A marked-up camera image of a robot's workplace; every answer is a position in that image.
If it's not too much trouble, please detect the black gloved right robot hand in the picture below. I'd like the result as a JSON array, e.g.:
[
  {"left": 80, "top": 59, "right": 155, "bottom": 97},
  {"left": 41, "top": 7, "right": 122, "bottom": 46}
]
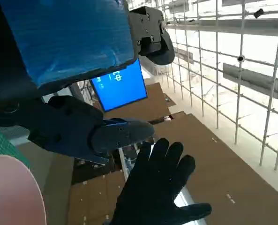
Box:
[{"left": 109, "top": 137, "right": 212, "bottom": 225}]

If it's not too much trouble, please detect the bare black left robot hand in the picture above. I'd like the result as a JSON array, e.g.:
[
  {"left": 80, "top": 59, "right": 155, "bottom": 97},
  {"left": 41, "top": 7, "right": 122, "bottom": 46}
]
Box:
[{"left": 0, "top": 0, "right": 176, "bottom": 165}]

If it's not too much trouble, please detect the pink bowl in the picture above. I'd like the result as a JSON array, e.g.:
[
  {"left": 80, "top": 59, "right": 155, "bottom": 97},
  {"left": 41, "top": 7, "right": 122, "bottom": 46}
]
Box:
[{"left": 0, "top": 154, "right": 47, "bottom": 225}]

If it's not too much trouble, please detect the large cardboard box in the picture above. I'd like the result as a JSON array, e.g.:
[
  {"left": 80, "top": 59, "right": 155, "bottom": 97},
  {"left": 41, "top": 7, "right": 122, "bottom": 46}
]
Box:
[{"left": 150, "top": 111, "right": 278, "bottom": 225}]

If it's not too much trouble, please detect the blue monitor screen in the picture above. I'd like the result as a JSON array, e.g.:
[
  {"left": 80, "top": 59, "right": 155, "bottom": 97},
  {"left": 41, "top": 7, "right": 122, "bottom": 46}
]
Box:
[{"left": 90, "top": 58, "right": 148, "bottom": 112}]

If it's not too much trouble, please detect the grey metal plate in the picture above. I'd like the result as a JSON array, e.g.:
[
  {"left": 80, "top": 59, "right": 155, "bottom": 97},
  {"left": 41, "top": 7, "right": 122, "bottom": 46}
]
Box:
[{"left": 223, "top": 62, "right": 278, "bottom": 99}]

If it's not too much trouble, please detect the white wire grid rack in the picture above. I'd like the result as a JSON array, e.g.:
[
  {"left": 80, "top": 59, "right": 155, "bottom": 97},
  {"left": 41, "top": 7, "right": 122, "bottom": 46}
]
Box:
[{"left": 152, "top": 0, "right": 278, "bottom": 171}]

